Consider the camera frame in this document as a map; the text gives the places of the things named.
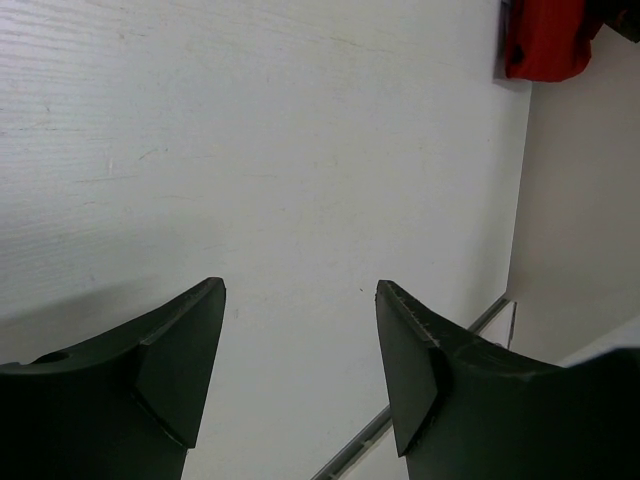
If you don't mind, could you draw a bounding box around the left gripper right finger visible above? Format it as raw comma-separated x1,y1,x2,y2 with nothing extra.
375,280,639,479

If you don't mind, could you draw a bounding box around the dark red t shirt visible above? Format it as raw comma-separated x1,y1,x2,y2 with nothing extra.
504,0,603,83

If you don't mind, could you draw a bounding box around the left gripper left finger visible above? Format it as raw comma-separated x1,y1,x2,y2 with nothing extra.
1,278,226,479

